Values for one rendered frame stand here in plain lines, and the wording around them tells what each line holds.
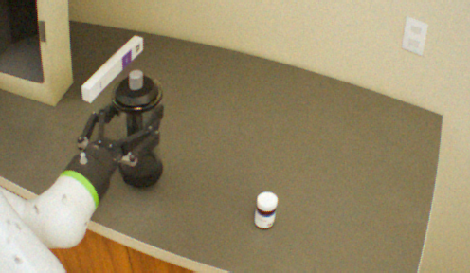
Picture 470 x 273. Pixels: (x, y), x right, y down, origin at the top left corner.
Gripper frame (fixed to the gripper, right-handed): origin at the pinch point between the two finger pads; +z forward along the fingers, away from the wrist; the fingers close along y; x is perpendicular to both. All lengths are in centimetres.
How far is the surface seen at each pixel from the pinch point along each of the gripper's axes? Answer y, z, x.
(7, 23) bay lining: 64, 26, 1
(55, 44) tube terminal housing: 35.1, 17.5, -0.1
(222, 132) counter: -11.3, 23.8, 18.7
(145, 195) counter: -2.5, -1.3, 21.3
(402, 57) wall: -51, 57, 2
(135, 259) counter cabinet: -2.7, -9.8, 35.6
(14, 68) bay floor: 53, 18, 12
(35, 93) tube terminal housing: 42.7, 15.5, 16.6
